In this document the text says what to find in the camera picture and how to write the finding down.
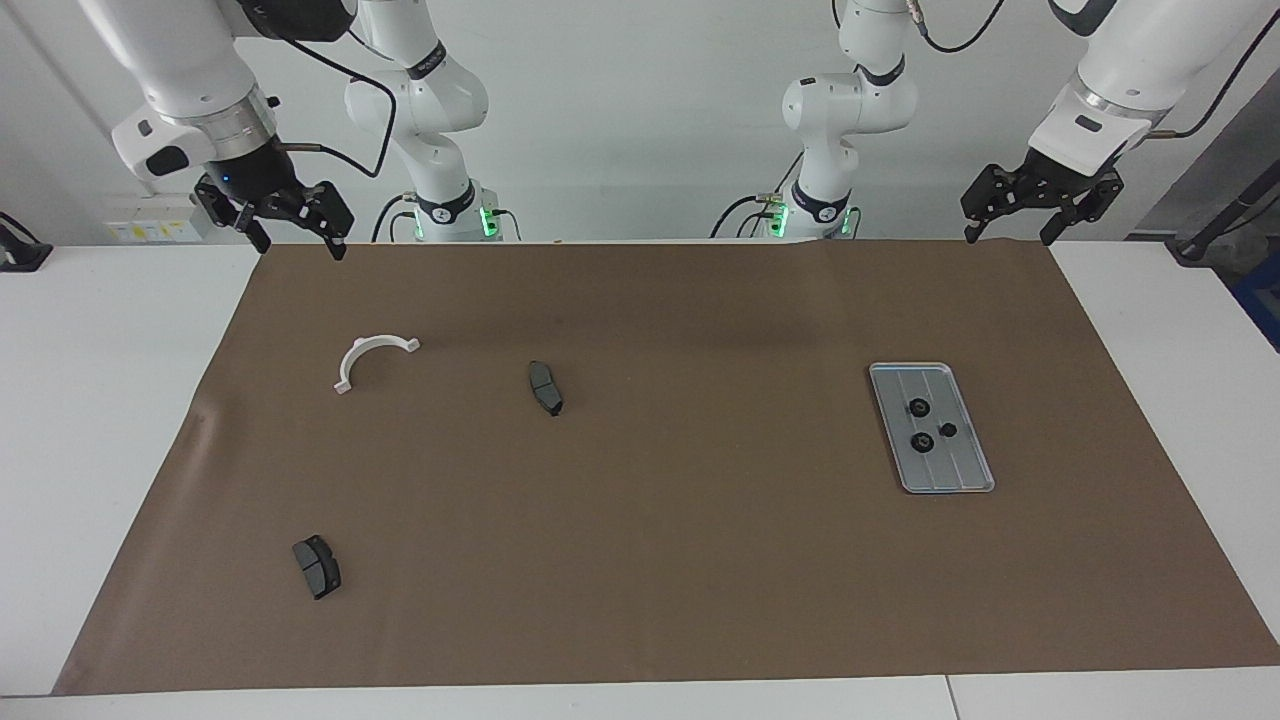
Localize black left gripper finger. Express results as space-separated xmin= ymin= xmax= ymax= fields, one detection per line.
xmin=962 ymin=165 xmax=1036 ymax=244
xmin=1040 ymin=172 xmax=1123 ymax=247

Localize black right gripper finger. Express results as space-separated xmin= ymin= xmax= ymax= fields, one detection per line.
xmin=262 ymin=182 xmax=356 ymax=262
xmin=193 ymin=178 xmax=273 ymax=254

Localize silver metal tray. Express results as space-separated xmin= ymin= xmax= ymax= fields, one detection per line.
xmin=868 ymin=362 xmax=997 ymax=495

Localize grey metal partition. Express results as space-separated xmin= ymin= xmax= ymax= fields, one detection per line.
xmin=1130 ymin=65 xmax=1280 ymax=241

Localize black stand pole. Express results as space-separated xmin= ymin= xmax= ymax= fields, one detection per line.
xmin=1172 ymin=160 xmax=1280 ymax=264

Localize blue crate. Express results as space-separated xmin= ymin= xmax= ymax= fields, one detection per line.
xmin=1230 ymin=250 xmax=1280 ymax=353

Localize black clamp base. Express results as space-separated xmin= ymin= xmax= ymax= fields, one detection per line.
xmin=0 ymin=211 xmax=54 ymax=273

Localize dark grey brake pad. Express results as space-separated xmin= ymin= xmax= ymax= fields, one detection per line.
xmin=291 ymin=534 xmax=343 ymax=601
xmin=527 ymin=360 xmax=565 ymax=418

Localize brown table mat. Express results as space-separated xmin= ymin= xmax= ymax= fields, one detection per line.
xmin=52 ymin=238 xmax=1280 ymax=696

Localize black right arm base cables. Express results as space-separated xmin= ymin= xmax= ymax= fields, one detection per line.
xmin=373 ymin=193 xmax=521 ymax=243

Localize black arm base cables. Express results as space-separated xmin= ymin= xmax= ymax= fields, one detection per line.
xmin=710 ymin=150 xmax=801 ymax=241
xmin=373 ymin=193 xmax=521 ymax=243

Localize white wall socket box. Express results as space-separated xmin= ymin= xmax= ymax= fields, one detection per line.
xmin=104 ymin=194 xmax=213 ymax=244

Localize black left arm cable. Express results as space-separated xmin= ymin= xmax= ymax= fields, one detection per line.
xmin=905 ymin=0 xmax=1280 ymax=141

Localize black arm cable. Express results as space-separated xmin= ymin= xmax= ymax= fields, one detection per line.
xmin=905 ymin=0 xmax=1280 ymax=141
xmin=240 ymin=0 xmax=399 ymax=181

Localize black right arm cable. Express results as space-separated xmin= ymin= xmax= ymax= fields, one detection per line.
xmin=240 ymin=0 xmax=399 ymax=181

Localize white curved plastic bracket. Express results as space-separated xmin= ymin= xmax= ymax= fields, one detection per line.
xmin=333 ymin=335 xmax=422 ymax=395

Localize black left arm base cables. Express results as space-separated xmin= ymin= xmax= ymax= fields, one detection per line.
xmin=710 ymin=150 xmax=801 ymax=241

